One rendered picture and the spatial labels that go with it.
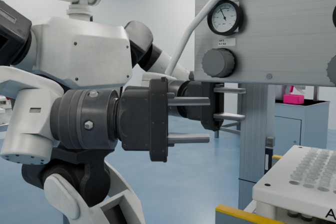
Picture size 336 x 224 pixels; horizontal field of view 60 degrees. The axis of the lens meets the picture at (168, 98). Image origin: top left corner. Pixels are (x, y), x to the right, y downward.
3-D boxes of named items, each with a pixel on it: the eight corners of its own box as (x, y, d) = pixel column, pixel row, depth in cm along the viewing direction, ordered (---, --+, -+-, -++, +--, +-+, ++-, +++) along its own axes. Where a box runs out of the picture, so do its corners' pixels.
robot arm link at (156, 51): (138, 80, 98) (105, 55, 95) (148, 64, 104) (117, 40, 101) (156, 61, 90) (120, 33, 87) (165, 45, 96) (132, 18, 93)
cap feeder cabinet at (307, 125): (246, 166, 328) (248, 99, 319) (272, 156, 365) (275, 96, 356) (301, 184, 280) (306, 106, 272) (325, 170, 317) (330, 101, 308)
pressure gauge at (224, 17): (206, 35, 33) (207, 1, 32) (212, 36, 34) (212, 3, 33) (238, 34, 31) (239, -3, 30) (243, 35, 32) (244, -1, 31)
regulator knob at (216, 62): (199, 78, 32) (199, 37, 32) (209, 77, 34) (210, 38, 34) (227, 79, 30) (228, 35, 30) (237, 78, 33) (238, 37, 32)
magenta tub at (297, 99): (282, 103, 292) (283, 94, 291) (288, 102, 300) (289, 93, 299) (298, 105, 280) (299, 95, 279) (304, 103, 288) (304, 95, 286)
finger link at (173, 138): (208, 132, 44) (167, 132, 45) (210, 138, 41) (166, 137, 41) (208, 143, 44) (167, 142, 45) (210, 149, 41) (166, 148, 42)
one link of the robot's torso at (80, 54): (-21, 142, 77) (-32, 2, 72) (84, 121, 104) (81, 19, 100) (43, 165, 60) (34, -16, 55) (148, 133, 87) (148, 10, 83)
